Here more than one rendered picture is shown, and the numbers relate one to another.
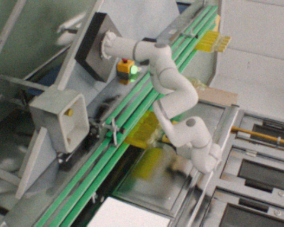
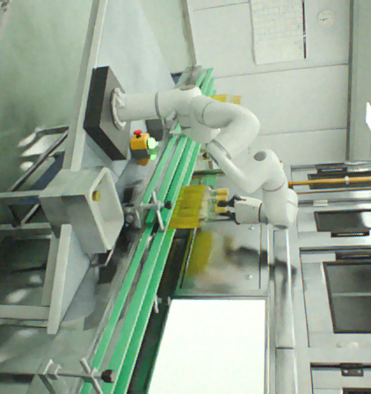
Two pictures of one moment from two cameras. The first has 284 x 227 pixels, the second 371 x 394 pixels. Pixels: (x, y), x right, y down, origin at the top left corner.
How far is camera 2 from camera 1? 0.36 m
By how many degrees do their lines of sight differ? 12
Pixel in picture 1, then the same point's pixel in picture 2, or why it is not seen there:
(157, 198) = (236, 280)
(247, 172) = (327, 223)
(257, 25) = (248, 101)
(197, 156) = (274, 203)
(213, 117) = not seen: hidden behind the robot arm
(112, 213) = (187, 317)
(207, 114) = not seen: hidden behind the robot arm
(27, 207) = (72, 338)
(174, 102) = (234, 135)
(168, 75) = (216, 106)
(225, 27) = not seen: hidden behind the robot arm
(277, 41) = (275, 113)
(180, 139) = (254, 178)
